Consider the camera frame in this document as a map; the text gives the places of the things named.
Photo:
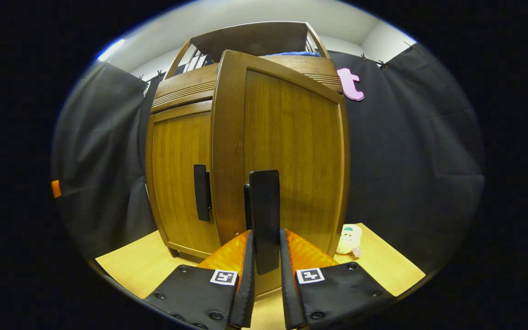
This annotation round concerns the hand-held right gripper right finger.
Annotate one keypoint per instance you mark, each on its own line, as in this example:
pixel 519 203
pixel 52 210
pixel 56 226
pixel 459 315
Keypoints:
pixel 288 293

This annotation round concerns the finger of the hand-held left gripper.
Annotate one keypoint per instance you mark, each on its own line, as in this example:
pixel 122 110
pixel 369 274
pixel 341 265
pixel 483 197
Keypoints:
pixel 56 189

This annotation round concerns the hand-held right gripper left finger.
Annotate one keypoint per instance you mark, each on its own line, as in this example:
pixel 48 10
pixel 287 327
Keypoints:
pixel 245 293

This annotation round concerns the wooden shoe cabinet door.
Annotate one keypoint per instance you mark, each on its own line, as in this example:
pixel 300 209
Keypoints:
pixel 177 160
pixel 291 137

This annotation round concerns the wooden double-door shoe cabinet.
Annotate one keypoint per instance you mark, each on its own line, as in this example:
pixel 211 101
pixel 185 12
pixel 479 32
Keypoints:
pixel 255 36

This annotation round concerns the cream plush toy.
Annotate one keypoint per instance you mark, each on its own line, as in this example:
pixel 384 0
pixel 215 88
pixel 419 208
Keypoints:
pixel 350 238

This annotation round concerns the small ceiling light panel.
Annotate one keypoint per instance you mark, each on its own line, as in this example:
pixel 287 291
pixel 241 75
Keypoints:
pixel 110 50

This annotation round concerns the black backdrop cloth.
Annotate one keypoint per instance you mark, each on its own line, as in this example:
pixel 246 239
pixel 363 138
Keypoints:
pixel 406 160

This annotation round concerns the blue folded towel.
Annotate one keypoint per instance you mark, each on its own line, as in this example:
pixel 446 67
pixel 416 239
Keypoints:
pixel 291 53

